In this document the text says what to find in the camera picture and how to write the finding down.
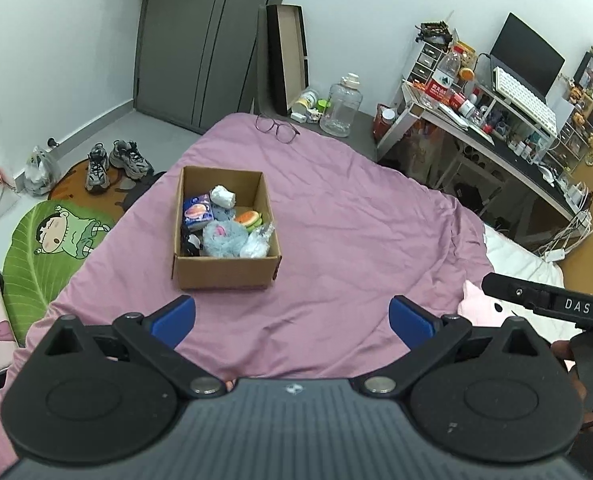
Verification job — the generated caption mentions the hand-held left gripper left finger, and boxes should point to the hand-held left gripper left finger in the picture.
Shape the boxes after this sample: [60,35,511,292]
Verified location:
[39,295,227,396]

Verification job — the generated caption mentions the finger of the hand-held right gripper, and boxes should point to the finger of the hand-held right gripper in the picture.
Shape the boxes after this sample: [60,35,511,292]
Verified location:
[481,272,552,312]

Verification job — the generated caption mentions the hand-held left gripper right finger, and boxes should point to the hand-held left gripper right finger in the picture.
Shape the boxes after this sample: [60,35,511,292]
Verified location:
[363,295,552,396]

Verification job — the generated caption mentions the cardboard box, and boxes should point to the cardboard box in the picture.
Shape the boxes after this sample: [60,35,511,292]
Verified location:
[172,165,282,291]

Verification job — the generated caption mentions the grey and pink plush toy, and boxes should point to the grey and pink plush toy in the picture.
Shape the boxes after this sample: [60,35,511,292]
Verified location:
[202,220,250,259]

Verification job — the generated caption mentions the blue planet-print packet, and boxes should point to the blue planet-print packet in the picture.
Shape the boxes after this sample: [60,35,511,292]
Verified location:
[182,194,215,232]

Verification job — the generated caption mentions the clear plastic bag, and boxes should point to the clear plastic bag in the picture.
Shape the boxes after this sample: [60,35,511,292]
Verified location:
[240,224,276,260]

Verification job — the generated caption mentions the watermelon slice toy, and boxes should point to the watermelon slice toy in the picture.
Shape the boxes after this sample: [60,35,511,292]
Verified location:
[235,210,264,231]

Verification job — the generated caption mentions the white bundle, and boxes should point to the white bundle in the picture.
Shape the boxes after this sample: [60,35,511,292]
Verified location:
[210,185,238,209]

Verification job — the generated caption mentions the person's right hand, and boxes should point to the person's right hand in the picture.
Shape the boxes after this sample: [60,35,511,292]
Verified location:
[550,340,588,411]

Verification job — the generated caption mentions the white duvet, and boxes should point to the white duvet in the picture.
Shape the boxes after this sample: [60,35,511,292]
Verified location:
[483,224,565,312]

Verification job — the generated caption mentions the pink plush pillow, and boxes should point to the pink plush pillow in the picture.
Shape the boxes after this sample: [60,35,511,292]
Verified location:
[462,280,533,332]

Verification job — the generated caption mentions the black and white plush toy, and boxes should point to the black and white plush toy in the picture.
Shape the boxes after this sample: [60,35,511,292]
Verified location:
[180,225,205,257]

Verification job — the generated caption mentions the pink bed blanket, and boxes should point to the pink bed blanket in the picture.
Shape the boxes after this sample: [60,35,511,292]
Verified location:
[0,112,494,480]

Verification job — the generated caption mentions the white desk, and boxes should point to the white desk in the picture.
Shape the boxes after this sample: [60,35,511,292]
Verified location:
[376,79,593,252]

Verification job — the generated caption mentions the green leaf cartoon rug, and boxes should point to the green leaf cartoon rug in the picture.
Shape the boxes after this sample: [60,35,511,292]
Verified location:
[2,199,118,347]

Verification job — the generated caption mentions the grey sneaker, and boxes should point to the grey sneaker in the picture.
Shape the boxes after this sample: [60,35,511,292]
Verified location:
[110,140,155,179]
[85,142,110,194]

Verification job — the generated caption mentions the brown rug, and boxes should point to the brown rug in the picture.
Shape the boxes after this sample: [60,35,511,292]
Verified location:
[48,159,168,227]

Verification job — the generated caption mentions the white keyboard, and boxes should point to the white keyboard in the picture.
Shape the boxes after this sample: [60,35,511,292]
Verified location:
[493,66,560,136]

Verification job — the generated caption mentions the eyeglasses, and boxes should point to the eyeglasses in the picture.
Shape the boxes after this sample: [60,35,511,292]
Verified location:
[255,114,301,144]

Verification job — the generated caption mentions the red-label water bottle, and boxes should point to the red-label water bottle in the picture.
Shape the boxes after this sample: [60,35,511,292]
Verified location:
[429,50,462,102]

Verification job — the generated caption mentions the clear plastic water jug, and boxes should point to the clear plastic water jug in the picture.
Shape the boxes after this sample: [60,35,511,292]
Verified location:
[319,74,363,138]

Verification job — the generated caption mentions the black monitor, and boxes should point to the black monitor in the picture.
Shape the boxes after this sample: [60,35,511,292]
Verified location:
[490,12,566,104]

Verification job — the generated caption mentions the small drawer organizer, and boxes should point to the small drawer organizer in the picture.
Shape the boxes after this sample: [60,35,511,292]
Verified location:
[415,40,450,84]

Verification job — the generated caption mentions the white and green bottle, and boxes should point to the white and green bottle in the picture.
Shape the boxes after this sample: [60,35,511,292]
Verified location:
[292,89,331,117]

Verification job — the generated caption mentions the black framed board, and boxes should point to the black framed board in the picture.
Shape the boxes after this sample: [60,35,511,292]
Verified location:
[265,4,310,117]

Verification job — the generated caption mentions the grey door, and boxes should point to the grey door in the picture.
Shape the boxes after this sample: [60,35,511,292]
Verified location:
[134,0,297,136]

